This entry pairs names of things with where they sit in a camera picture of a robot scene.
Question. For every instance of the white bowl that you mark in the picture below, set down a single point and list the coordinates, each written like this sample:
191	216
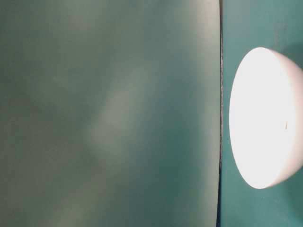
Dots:
266	118

